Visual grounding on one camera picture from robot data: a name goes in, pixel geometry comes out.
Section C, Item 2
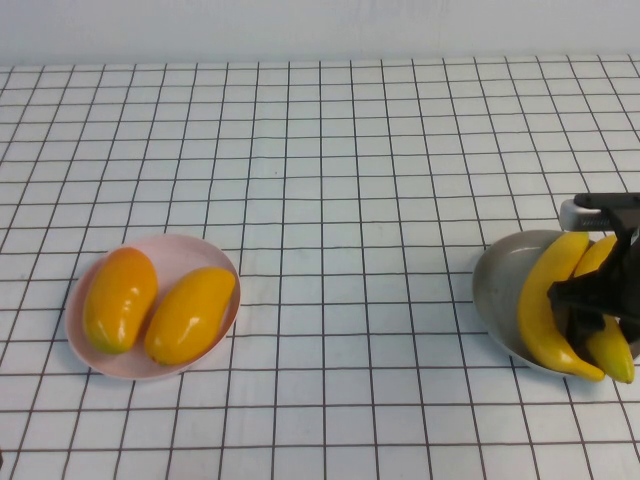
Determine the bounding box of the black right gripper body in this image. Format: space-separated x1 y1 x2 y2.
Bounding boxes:
602 227 640 346

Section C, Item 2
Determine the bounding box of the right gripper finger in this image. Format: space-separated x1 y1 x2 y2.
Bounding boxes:
548 273 611 314
567 312 609 351

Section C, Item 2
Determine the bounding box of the yellow banana green blunt tip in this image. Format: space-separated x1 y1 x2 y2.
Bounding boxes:
571 233 636 385

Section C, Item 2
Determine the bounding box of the yellow banana with curved stem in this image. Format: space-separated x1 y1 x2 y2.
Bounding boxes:
517 229 607 384

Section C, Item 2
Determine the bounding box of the orange yellow toy mango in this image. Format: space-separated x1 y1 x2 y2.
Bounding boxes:
82 246 160 356
143 266 237 367

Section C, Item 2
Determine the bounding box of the grey round plate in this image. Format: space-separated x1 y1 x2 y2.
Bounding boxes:
471 228 640 374

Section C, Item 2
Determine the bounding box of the pink round plate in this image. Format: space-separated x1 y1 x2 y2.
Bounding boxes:
64 233 242 384

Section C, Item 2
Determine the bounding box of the white grid pattern tablecloth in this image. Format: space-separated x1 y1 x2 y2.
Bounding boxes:
0 53 640 480

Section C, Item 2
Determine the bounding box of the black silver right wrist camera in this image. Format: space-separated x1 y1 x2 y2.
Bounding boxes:
558 192 640 234

